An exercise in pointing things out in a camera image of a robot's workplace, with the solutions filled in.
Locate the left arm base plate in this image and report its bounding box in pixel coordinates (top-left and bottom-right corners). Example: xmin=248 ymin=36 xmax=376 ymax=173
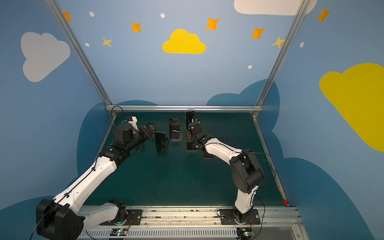
xmin=100 ymin=209 xmax=143 ymax=226

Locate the black phone on wooden stand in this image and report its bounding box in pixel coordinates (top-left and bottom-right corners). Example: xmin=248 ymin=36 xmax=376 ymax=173
xmin=185 ymin=110 xmax=196 ymax=129

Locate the aluminium right corner post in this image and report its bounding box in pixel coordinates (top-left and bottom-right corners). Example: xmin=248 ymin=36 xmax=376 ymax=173
xmin=252 ymin=0 xmax=311 ymax=120

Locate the aluminium corner post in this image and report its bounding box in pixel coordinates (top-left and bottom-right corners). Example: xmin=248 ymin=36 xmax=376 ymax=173
xmin=252 ymin=0 xmax=311 ymax=120
xmin=45 ymin=0 xmax=113 ymax=111

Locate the right controller board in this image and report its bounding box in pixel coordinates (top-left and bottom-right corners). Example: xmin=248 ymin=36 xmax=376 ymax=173
xmin=236 ymin=228 xmax=253 ymax=240

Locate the left controller board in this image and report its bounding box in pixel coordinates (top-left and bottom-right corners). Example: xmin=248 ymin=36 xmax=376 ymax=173
xmin=110 ymin=229 xmax=128 ymax=237

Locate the grey round rear stand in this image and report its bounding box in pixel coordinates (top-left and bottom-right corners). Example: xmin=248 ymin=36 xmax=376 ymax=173
xmin=171 ymin=134 xmax=183 ymax=142

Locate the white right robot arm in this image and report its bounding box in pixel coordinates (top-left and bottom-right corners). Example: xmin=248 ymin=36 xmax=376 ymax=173
xmin=185 ymin=113 xmax=265 ymax=224

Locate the aluminium back frame rail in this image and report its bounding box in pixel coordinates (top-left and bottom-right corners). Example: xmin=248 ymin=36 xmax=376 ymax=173
xmin=106 ymin=105 xmax=263 ymax=112

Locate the purple phone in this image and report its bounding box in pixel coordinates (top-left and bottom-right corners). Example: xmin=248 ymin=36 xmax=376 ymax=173
xmin=203 ymin=152 xmax=214 ymax=159

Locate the phone with light green edge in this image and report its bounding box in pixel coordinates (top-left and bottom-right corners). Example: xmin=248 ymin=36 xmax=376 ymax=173
xmin=155 ymin=132 xmax=168 ymax=153

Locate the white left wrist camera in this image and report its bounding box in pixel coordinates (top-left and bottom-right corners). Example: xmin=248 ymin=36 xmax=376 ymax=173
xmin=126 ymin=117 xmax=138 ymax=130

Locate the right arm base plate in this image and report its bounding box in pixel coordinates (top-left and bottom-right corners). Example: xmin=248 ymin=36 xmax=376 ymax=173
xmin=217 ymin=209 xmax=261 ymax=225

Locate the aluminium front rail bed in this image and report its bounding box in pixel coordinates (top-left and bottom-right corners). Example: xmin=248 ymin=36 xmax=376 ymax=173
xmin=79 ymin=206 xmax=309 ymax=240

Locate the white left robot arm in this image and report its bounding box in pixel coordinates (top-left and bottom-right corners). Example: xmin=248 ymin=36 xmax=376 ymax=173
xmin=33 ymin=117 xmax=157 ymax=240

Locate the black phone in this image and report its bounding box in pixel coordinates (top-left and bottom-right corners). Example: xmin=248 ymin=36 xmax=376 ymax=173
xmin=186 ymin=131 xmax=198 ymax=153
xmin=169 ymin=118 xmax=180 ymax=138
xmin=185 ymin=110 xmax=196 ymax=129

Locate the controller board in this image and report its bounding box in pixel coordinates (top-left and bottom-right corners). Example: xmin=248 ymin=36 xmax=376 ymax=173
xmin=110 ymin=229 xmax=128 ymax=237
xmin=236 ymin=228 xmax=253 ymax=240

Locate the aluminium left corner post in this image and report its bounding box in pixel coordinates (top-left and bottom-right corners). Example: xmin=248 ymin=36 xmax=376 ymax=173
xmin=45 ymin=0 xmax=113 ymax=111

